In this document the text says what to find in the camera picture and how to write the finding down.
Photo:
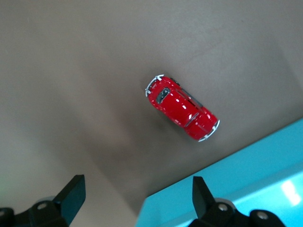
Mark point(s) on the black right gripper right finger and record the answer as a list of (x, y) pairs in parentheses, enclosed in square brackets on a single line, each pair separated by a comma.
[(201, 201)]

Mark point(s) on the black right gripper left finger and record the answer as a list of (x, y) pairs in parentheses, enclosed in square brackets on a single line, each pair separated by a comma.
[(71, 198)]

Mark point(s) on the red beetle toy car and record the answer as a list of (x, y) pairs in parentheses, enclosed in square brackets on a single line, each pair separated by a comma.
[(180, 106)]

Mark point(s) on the blue plastic box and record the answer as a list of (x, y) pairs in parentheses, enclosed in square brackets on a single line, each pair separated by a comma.
[(248, 170)]

